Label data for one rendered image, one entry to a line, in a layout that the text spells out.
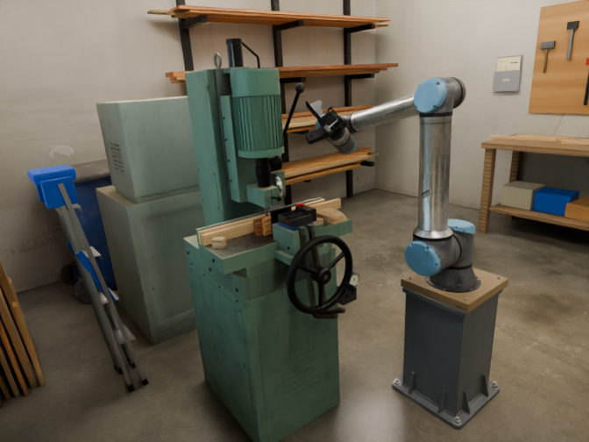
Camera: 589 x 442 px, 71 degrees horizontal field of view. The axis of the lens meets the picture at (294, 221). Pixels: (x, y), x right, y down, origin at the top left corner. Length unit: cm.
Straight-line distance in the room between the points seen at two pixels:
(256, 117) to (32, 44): 248
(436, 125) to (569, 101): 296
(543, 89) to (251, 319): 363
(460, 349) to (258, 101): 127
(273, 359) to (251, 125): 91
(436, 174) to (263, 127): 65
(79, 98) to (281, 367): 274
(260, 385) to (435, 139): 115
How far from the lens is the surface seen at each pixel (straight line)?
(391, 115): 186
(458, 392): 205
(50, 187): 198
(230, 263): 144
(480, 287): 193
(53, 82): 373
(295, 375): 184
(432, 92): 155
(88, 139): 377
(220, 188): 174
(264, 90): 150
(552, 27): 453
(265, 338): 164
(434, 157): 158
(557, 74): 449
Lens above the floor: 145
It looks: 19 degrees down
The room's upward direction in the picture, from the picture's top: 4 degrees counter-clockwise
